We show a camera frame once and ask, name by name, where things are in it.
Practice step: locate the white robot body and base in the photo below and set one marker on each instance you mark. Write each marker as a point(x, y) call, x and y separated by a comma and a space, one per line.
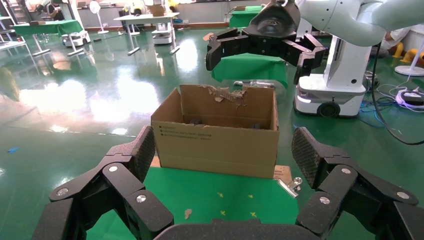
point(344, 66)

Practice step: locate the white round stand base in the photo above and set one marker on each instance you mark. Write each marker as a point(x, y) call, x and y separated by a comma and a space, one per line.
point(410, 70)

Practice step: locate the brown cardboard box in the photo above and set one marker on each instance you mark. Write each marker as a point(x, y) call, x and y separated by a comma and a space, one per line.
point(157, 10)

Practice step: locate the large open cardboard carton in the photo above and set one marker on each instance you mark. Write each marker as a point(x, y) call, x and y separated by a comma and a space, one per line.
point(215, 149)

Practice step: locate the white table leg frame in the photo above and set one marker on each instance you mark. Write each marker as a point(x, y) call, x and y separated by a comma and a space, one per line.
point(255, 84)

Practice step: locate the silver binder clip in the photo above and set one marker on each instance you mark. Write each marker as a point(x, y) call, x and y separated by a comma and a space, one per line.
point(290, 186)

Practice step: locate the small cardboard scrap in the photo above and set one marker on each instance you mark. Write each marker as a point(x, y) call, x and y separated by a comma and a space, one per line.
point(188, 213)

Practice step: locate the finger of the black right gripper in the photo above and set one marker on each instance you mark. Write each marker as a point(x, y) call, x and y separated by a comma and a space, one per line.
point(228, 43)
point(308, 56)

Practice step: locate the small blue floor scrap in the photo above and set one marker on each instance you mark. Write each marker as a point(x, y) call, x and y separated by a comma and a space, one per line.
point(13, 150)

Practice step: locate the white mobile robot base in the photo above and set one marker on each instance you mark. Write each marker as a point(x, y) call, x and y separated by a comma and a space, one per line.
point(163, 34)
point(76, 38)

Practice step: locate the green table cloth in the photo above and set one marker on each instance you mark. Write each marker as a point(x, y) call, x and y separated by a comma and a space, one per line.
point(198, 188)

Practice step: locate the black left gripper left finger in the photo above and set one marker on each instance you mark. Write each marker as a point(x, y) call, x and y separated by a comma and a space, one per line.
point(109, 185)

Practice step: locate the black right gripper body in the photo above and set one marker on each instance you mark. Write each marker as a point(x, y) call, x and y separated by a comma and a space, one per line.
point(273, 30)

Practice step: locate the green cloth covered table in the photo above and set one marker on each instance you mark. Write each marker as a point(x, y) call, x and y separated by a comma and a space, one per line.
point(242, 20)
point(251, 68)
point(46, 27)

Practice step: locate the white power strip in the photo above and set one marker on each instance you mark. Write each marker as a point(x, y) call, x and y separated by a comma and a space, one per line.
point(410, 97)

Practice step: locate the yellow floor stand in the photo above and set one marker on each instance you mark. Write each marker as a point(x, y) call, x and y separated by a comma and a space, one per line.
point(398, 51)
point(412, 55)

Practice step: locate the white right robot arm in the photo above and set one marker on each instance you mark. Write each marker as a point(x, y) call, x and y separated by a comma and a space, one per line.
point(348, 16)

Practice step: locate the white table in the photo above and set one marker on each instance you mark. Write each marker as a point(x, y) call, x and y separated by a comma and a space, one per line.
point(145, 18)

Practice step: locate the person in dark clothes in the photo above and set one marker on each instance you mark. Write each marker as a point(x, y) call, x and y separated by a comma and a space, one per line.
point(57, 13)

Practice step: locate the white pedestal fan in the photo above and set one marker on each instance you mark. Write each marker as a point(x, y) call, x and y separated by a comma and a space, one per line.
point(95, 6)

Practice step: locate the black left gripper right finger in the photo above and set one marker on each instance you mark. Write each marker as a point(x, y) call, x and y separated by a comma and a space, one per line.
point(351, 188)

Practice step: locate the person in white clothes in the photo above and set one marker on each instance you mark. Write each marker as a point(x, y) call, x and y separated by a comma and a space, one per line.
point(396, 37)

